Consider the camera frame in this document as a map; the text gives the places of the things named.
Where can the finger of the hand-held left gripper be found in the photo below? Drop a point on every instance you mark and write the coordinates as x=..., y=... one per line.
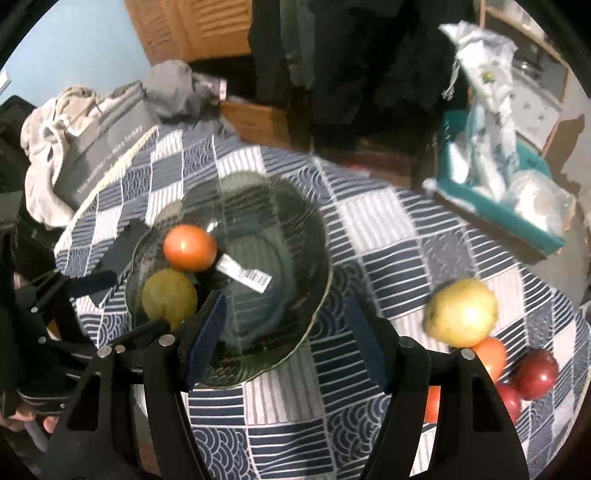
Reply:
x=92, y=284
x=121, y=249

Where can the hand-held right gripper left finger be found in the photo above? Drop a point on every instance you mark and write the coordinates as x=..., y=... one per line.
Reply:
x=205, y=339

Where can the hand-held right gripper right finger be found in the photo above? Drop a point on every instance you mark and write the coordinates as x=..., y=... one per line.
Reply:
x=367, y=344

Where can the green pear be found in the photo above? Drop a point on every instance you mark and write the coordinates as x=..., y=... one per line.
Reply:
x=168, y=295

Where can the orange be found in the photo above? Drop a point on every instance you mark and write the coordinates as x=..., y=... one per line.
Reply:
x=432, y=405
x=190, y=247
x=493, y=357

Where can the dark glass bowl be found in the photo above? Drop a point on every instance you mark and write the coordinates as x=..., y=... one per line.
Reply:
x=277, y=300

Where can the yellow pear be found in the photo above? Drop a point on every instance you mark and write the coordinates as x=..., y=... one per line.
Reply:
x=461, y=314

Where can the red apple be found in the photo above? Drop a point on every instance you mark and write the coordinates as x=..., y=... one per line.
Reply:
x=509, y=402
x=535, y=374

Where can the person's left hand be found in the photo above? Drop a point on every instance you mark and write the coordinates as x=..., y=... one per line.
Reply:
x=23, y=417

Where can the barcode sticker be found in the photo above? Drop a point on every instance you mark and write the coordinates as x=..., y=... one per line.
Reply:
x=243, y=274

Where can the grey paper bag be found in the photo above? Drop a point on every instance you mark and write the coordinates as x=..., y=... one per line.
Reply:
x=106, y=138

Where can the blue white checked tablecloth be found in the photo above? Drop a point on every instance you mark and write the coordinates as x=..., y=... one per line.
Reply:
x=369, y=221

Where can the beige clothing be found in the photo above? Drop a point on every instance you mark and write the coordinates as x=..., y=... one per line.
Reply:
x=41, y=138

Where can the grey clothing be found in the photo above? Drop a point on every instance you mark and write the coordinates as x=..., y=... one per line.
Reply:
x=171, y=92

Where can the teal box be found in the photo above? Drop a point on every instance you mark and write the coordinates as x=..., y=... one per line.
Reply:
x=461, y=189

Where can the cardboard box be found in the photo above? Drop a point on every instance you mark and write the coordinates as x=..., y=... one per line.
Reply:
x=258, y=120

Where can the clothing tag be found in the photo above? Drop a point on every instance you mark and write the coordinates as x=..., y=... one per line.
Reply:
x=221, y=89

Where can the clear plastic bag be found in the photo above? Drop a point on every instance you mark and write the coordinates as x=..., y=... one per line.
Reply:
x=540, y=198

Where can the wooden louvered cabinet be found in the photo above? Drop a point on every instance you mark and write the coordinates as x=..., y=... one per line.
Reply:
x=198, y=27

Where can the grey jacket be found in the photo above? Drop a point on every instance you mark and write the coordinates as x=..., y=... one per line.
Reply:
x=295, y=41

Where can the printed white plastic bag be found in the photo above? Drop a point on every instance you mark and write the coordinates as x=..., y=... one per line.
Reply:
x=489, y=101

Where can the black coat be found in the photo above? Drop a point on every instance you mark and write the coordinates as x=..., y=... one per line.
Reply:
x=369, y=69

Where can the white drawer cabinet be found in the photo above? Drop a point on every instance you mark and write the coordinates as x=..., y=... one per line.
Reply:
x=535, y=110

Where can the wooden shelf rack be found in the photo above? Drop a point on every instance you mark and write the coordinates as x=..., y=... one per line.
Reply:
x=551, y=55

